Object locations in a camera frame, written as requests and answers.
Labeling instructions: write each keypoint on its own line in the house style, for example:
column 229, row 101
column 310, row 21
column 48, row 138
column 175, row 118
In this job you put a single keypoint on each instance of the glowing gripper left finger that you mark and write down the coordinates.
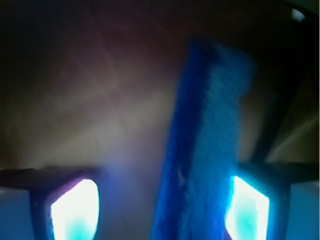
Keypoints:
column 48, row 204

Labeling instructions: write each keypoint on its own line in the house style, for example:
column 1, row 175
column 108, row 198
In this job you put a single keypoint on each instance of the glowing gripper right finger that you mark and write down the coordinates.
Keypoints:
column 275, row 201

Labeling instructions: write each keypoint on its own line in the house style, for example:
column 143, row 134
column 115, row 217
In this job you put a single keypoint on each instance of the blue sponge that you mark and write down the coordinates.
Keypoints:
column 201, row 155

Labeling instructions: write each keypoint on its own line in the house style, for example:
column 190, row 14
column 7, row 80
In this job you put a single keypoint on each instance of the brown paper bag bin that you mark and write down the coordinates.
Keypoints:
column 93, row 83

